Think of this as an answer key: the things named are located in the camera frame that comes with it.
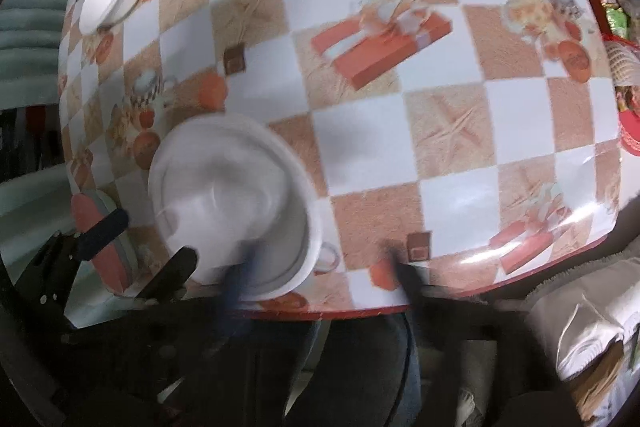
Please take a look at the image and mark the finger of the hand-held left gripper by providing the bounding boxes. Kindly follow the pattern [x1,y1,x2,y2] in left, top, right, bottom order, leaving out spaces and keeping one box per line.
[137,246,198,303]
[75,208,130,260]

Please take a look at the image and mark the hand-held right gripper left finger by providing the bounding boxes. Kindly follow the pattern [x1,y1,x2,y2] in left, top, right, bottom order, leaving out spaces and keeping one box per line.
[160,247,266,427]

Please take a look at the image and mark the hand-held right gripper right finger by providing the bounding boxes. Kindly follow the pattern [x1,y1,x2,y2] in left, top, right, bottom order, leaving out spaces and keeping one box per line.
[387,249,581,427]

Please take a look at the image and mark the pink square plate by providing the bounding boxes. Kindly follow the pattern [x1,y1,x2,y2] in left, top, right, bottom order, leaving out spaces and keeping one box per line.
[70,192,136,298]

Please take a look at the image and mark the large white bowl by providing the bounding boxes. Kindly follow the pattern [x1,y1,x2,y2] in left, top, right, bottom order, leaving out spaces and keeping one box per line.
[147,112,326,303]

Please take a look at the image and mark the person's right leg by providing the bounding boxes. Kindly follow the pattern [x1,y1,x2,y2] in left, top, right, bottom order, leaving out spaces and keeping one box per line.
[320,312,426,427]

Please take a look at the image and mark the person's leg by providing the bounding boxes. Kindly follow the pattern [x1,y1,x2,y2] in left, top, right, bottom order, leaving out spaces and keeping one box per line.
[320,312,426,427]
[220,318,323,427]

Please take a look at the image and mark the person's left leg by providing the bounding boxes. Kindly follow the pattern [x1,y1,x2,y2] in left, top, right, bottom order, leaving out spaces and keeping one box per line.
[220,318,323,427]

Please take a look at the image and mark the checkered printed tablecloth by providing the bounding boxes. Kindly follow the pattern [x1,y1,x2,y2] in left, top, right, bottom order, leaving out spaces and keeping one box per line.
[57,0,623,320]

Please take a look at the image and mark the white folded cloth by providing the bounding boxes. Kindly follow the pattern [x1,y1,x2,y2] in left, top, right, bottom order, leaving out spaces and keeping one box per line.
[525,252,640,383]

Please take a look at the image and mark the grey quilted sofa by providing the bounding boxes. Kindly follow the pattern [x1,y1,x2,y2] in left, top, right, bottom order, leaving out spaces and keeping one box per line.
[0,0,101,108]

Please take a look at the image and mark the brown cardboard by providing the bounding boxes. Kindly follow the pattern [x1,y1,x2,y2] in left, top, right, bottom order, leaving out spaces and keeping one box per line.
[570,344,631,415]

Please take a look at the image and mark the red snack tray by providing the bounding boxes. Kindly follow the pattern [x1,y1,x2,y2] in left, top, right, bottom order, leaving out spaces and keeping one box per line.
[545,0,640,158]

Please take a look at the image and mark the white foam fruit net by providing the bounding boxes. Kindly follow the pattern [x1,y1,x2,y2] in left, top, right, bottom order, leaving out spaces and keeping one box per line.
[605,39,640,86]

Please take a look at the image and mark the green candy packets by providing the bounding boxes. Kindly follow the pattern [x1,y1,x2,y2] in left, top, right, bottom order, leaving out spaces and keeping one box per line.
[602,4,632,38]

